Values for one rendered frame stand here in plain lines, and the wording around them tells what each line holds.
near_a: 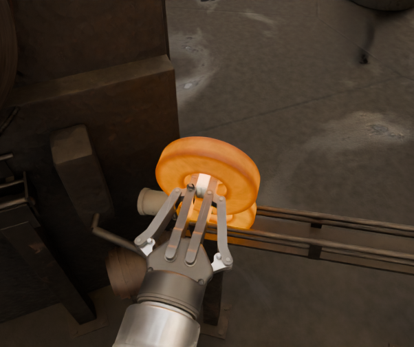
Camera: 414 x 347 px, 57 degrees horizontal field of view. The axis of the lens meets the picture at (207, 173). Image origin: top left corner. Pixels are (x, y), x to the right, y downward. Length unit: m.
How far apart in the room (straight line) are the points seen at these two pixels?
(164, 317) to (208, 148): 0.22
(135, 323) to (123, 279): 0.50
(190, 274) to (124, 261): 0.47
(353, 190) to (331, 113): 0.49
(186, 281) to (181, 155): 0.17
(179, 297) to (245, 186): 0.18
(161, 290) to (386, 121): 1.85
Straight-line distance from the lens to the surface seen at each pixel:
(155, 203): 0.81
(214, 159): 0.50
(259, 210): 0.81
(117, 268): 0.93
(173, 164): 0.53
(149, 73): 0.82
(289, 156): 1.84
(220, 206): 0.51
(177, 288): 0.44
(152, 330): 0.42
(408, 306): 1.60
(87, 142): 0.80
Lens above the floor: 1.35
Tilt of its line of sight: 51 degrees down
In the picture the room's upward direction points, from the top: straight up
